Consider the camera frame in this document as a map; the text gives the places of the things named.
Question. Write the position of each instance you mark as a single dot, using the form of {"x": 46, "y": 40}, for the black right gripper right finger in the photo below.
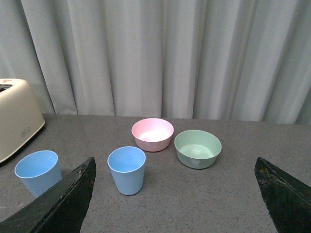
{"x": 287, "y": 199}

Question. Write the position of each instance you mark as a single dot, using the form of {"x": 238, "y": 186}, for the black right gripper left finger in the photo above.
{"x": 61, "y": 209}

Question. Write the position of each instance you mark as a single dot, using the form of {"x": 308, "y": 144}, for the light blue cup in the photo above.
{"x": 127, "y": 166}
{"x": 39, "y": 171}

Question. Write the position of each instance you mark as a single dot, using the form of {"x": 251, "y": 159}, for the cream white toaster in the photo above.
{"x": 20, "y": 116}

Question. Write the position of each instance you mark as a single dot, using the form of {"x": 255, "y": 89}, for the green bowl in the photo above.
{"x": 197, "y": 149}

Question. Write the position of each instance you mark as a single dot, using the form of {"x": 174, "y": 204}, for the pink bowl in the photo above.
{"x": 152, "y": 134}

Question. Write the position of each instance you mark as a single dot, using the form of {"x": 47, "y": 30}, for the grey curtain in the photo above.
{"x": 247, "y": 60}

